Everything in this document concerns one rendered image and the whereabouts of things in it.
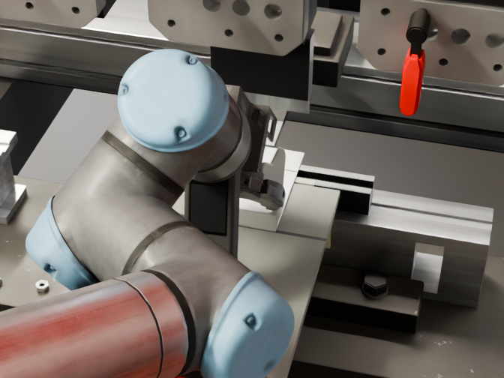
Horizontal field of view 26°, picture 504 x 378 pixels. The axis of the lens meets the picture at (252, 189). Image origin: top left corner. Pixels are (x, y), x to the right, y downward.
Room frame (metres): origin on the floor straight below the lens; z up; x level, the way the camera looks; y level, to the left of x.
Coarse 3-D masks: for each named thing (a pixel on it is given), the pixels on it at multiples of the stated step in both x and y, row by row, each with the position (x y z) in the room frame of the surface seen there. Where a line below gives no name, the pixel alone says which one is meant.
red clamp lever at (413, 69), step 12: (420, 12) 0.81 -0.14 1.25; (420, 24) 0.79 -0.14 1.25; (408, 36) 0.79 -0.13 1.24; (420, 36) 0.79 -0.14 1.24; (420, 48) 0.80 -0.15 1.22; (408, 60) 0.80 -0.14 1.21; (420, 60) 0.79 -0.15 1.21; (408, 72) 0.79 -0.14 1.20; (420, 72) 0.79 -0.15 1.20; (408, 84) 0.79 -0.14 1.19; (420, 84) 0.79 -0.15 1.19; (408, 96) 0.79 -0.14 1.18; (420, 96) 0.81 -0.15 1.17; (408, 108) 0.79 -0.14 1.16
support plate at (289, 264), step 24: (312, 192) 0.87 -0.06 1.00; (336, 192) 0.87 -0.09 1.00; (288, 216) 0.83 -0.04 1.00; (312, 216) 0.83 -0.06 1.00; (240, 240) 0.79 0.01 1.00; (264, 240) 0.79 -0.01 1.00; (288, 240) 0.79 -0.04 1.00; (312, 240) 0.79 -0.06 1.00; (264, 264) 0.76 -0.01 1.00; (288, 264) 0.76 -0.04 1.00; (312, 264) 0.76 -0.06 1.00; (288, 288) 0.73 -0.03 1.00; (312, 288) 0.73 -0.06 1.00; (288, 360) 0.64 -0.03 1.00
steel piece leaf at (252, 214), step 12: (288, 180) 0.88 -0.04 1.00; (288, 192) 0.87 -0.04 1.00; (240, 204) 0.85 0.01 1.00; (252, 204) 0.85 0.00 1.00; (240, 216) 0.82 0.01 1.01; (252, 216) 0.81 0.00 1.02; (264, 216) 0.81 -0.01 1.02; (276, 216) 0.83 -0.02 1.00; (264, 228) 0.81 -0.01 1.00; (276, 228) 0.81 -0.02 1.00
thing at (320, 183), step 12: (300, 168) 0.91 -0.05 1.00; (312, 168) 0.91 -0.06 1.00; (324, 180) 0.90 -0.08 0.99; (336, 180) 0.90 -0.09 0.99; (348, 180) 0.89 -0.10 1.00; (360, 180) 0.89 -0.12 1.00; (372, 180) 0.89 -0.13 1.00; (348, 192) 0.87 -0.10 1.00; (360, 192) 0.87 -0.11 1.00; (372, 192) 0.88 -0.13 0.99; (348, 204) 0.87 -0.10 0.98; (360, 204) 0.87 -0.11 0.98
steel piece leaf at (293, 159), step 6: (270, 150) 0.94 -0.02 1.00; (276, 150) 0.94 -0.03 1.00; (288, 150) 0.94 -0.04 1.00; (264, 156) 0.93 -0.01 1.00; (270, 156) 0.93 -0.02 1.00; (288, 156) 0.93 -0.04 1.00; (294, 156) 0.93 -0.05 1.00; (300, 156) 0.93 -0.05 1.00; (270, 162) 0.92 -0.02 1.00; (288, 162) 0.92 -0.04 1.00; (294, 162) 0.92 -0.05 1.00; (300, 162) 0.92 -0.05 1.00; (288, 168) 0.91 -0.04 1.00; (294, 168) 0.91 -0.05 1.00
